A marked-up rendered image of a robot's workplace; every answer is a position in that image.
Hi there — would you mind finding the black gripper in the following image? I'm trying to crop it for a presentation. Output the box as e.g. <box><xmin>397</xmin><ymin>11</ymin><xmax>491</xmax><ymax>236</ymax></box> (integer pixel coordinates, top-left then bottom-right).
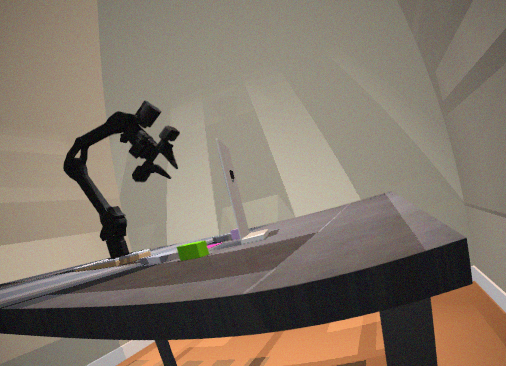
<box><xmin>132</xmin><ymin>125</ymin><xmax>180</xmax><ymax>182</ymax></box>

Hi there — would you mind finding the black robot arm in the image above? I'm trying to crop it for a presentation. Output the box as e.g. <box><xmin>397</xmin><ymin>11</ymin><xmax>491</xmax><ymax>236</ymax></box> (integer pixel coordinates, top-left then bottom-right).
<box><xmin>63</xmin><ymin>101</ymin><xmax>161</xmax><ymax>259</ymax></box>

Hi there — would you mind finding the green rectangular block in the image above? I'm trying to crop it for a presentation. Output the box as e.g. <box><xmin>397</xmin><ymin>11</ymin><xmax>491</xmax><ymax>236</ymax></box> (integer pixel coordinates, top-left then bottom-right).
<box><xmin>177</xmin><ymin>241</ymin><xmax>209</xmax><ymax>261</ymax></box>

